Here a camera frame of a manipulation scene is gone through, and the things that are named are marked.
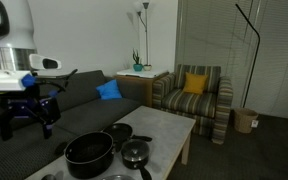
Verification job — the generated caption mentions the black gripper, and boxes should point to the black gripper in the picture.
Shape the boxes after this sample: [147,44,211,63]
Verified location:
[0,84,63,142]

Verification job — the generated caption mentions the big black pot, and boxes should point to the big black pot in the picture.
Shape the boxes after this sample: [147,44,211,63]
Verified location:
[54,131,116,180]

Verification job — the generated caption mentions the glass pot lid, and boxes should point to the glass pot lid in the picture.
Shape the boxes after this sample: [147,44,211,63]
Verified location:
[100,174,136,180]

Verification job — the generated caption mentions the plant in teal pot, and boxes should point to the plant in teal pot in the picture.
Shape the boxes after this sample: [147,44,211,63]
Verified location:
[131,48,144,73]

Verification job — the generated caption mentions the dark grey sofa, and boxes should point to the dark grey sofa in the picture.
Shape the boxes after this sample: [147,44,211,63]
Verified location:
[0,69,149,180]

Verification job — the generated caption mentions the blue cushion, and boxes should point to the blue cushion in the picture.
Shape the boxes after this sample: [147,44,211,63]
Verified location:
[95,79,124,101]

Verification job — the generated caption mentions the black frying pan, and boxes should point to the black frying pan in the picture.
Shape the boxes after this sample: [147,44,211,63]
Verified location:
[102,122,154,153]

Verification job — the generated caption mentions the small black saucepan with lid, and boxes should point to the small black saucepan with lid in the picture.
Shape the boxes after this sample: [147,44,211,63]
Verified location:
[120,138,154,180]

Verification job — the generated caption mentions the wooden side table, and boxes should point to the wooden side table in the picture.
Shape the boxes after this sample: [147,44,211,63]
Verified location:
[112,68,171,109]

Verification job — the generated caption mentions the grey top coffee table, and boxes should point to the grey top coffee table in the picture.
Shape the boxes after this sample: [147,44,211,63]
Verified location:
[25,105,197,180]

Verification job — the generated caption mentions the white floor lamp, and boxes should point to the white floor lamp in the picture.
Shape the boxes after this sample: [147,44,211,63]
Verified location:
[131,0,153,68]

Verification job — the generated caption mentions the striped armchair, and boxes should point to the striped armchair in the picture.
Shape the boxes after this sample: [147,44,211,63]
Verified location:
[151,64,235,146]

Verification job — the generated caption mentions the yellow cushion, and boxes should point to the yellow cushion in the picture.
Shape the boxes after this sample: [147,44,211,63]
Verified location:
[182,72,210,96]

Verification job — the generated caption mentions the wicker wastebasket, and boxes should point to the wicker wastebasket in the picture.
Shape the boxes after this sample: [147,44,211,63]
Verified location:
[233,107,260,135]

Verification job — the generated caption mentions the thin black floor lamp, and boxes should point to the thin black floor lamp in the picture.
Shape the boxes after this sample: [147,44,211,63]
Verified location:
[234,3,262,109]

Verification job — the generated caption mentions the window blinds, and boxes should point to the window blinds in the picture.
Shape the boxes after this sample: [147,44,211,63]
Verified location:
[174,0,288,122]

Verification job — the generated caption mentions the white wrist mount plate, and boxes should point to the white wrist mount plate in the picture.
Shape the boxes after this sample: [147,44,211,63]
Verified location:
[0,69,32,92]

